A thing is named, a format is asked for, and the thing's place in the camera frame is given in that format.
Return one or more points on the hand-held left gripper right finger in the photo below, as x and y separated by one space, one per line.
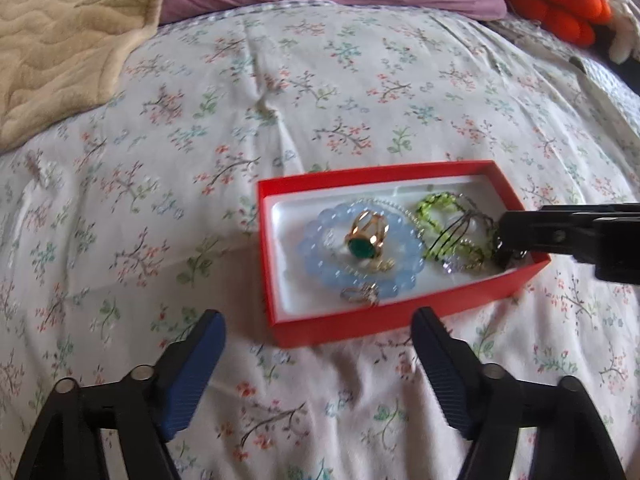
440 375

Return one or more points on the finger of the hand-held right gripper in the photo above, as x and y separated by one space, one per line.
540 232
590 208

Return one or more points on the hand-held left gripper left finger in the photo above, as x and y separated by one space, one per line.
192 385

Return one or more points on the dark round pendant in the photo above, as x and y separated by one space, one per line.
510 258

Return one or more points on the red jewelry box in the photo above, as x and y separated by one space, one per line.
350 322

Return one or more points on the small gold earring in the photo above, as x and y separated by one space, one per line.
380 265

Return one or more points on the floral bed sheet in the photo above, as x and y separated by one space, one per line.
150 210

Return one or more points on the orange plush toy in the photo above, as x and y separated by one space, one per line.
555 0

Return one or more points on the beige quilted blanket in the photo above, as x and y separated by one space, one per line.
65 35

